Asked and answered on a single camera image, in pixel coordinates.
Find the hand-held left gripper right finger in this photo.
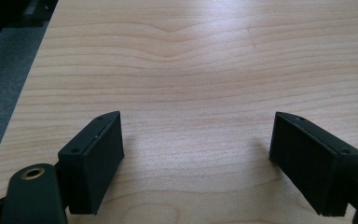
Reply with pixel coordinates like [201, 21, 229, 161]
[268, 111, 358, 217]

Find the dark metal stand base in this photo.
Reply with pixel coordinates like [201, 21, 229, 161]
[0, 0, 60, 57]

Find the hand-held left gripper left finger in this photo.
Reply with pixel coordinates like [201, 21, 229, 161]
[57, 110, 126, 216]

